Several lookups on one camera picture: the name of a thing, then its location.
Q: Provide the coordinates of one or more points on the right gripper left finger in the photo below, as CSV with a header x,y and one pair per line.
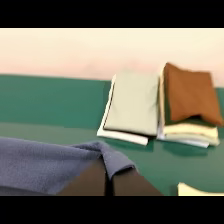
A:
x,y
91,183

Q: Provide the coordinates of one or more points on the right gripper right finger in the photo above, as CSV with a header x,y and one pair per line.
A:
x,y
131,185

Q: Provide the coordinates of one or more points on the blue-grey garment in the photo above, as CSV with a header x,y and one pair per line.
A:
x,y
40,163

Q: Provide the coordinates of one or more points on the white garment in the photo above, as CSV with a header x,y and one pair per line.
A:
x,y
186,141
125,136

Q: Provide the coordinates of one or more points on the pale grey-green garment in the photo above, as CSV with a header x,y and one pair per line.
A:
x,y
135,103

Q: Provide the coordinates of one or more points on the brown garment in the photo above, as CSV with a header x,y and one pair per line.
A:
x,y
191,93

